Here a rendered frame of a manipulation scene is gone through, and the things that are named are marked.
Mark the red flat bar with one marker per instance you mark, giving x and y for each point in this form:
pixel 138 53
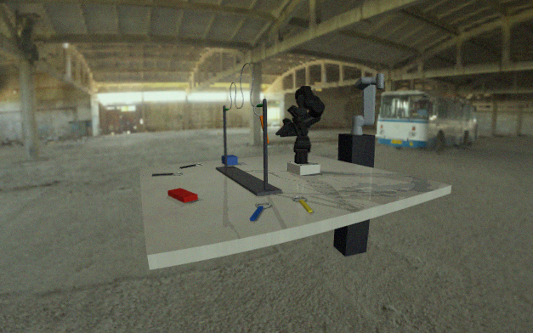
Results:
pixel 182 195

